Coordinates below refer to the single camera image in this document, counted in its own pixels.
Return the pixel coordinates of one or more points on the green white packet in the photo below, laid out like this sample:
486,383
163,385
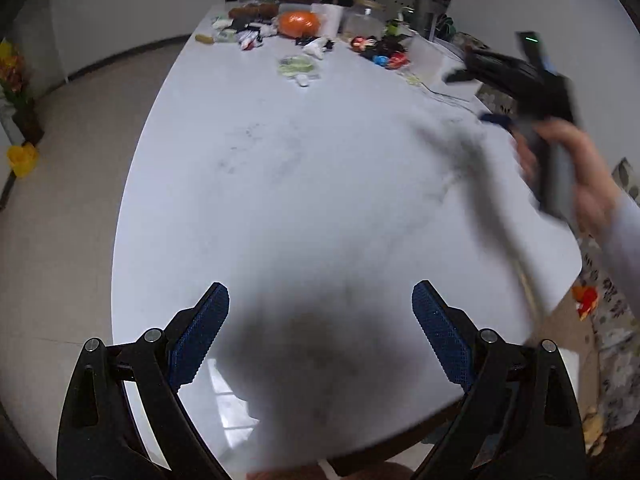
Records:
296,66

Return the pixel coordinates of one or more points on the green toy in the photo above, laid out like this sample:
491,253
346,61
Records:
392,27

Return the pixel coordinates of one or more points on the translucent white container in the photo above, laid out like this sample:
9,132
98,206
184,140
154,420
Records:
328,19

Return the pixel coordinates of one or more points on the yellow flower bouquet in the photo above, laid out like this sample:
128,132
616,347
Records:
12,72

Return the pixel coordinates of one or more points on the white storage box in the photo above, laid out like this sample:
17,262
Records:
440,67

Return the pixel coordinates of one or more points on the person's right hand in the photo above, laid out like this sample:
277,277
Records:
592,185

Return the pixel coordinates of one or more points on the clear jar with wooden lid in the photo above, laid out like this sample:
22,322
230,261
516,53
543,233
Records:
364,20

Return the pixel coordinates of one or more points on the white toy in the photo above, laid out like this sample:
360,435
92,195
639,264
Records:
317,47

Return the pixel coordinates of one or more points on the small black-haired cartoon figurine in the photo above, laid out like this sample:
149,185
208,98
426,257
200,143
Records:
363,43

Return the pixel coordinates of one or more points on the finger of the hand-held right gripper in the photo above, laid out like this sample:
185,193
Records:
492,70
497,120

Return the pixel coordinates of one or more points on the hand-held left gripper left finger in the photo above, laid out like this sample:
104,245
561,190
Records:
200,330

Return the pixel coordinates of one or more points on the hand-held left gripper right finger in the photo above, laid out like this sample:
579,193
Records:
442,340

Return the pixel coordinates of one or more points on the orange red plush toy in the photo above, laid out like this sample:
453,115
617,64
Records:
585,302

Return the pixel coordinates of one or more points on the white red crumpled wrapper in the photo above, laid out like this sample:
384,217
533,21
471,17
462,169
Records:
255,37

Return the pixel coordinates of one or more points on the orange ball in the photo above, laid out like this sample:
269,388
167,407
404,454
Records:
299,23

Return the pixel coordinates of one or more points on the brown bread loaf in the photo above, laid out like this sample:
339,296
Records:
252,10

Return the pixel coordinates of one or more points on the dark flower pot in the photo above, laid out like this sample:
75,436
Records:
29,124

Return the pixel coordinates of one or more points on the blue red toy cluster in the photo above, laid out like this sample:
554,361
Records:
392,60

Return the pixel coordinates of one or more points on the small tan object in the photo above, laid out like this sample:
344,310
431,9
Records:
205,39

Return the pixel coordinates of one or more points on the yellow toy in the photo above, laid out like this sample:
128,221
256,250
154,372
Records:
595,432

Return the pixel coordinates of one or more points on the yellow bag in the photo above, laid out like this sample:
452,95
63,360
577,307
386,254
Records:
22,160

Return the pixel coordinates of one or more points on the floral patterned sofa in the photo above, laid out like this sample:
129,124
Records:
620,340

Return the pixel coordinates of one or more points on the small white bottle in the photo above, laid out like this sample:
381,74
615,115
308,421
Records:
302,80

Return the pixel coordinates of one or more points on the grey appliance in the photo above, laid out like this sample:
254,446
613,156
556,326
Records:
412,7

